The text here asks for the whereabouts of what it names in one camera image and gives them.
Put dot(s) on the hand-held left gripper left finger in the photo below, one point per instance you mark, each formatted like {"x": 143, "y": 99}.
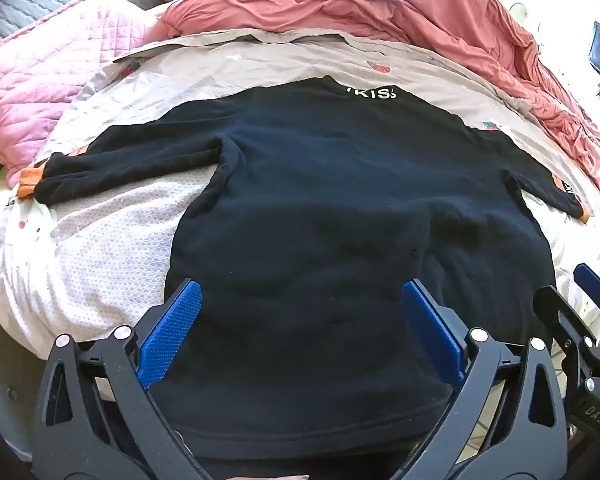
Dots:
{"x": 172, "y": 317}

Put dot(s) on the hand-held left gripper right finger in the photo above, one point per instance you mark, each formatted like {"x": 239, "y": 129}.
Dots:
{"x": 430, "y": 317}

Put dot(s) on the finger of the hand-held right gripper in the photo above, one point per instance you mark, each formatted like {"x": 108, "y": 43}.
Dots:
{"x": 597, "y": 287}
{"x": 560, "y": 310}

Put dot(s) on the black sweater with orange cuffs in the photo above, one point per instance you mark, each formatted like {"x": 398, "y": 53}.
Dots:
{"x": 330, "y": 210}

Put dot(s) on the printed grey-pink blanket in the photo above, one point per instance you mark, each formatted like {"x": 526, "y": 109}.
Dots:
{"x": 120, "y": 260}

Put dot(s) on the pink quilted blanket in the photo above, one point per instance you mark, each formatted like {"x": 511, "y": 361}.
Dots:
{"x": 55, "y": 70}

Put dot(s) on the coral duvet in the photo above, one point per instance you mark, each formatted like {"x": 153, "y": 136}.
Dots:
{"x": 380, "y": 5}

